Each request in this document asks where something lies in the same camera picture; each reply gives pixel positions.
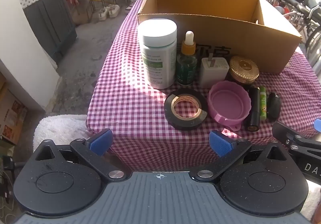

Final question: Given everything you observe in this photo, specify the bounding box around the dark grey cabinet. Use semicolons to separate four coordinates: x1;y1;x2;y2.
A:
22;0;78;64

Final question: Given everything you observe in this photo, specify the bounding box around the green lip balm stick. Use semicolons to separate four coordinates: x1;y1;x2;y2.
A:
259;86;267;121

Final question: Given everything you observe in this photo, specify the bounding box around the white pill bottle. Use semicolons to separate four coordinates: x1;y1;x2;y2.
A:
138;19;178;89

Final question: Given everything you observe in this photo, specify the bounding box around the black lipstick tube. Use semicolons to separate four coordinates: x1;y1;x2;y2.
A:
246;87;261;131

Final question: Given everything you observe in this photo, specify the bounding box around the white fluffy towel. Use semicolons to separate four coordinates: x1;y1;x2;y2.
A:
33;114;97;150

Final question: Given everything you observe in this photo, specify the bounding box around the black wheelchair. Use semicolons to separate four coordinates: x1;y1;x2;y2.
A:
269;0;321;46

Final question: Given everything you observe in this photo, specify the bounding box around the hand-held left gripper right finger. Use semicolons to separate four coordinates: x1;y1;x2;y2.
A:
189;131;289;182

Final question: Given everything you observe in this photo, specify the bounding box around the pink plastic bowl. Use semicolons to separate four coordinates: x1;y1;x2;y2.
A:
207;81;252;132

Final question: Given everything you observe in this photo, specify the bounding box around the white charger plug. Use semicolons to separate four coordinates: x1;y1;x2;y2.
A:
200;54;230;89

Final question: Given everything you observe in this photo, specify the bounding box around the black oval key fob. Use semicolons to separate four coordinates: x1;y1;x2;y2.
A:
266;92;282;121

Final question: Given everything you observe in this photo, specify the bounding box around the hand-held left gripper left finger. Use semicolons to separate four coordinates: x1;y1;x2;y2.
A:
34;129;127;181

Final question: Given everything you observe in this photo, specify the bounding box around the gold lid jar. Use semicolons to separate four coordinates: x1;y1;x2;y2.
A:
227;55;259;86

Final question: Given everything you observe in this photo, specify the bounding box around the green glass dropper bottle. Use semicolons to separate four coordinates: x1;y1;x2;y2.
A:
176;31;198;86

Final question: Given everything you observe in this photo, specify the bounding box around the white platform shoe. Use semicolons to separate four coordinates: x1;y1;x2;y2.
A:
108;4;121;18
98;7;110;21

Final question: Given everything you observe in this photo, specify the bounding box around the printed cardboard carton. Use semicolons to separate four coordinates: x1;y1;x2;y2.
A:
0;83;28;145

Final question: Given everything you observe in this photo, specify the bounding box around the red checkered tablecloth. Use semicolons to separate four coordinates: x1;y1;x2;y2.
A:
86;0;321;172

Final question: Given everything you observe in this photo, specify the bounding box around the black electrical tape roll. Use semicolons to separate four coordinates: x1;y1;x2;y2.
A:
164;89;208;131

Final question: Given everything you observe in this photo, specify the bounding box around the brown cardboard box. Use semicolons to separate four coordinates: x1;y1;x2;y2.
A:
137;0;303;74

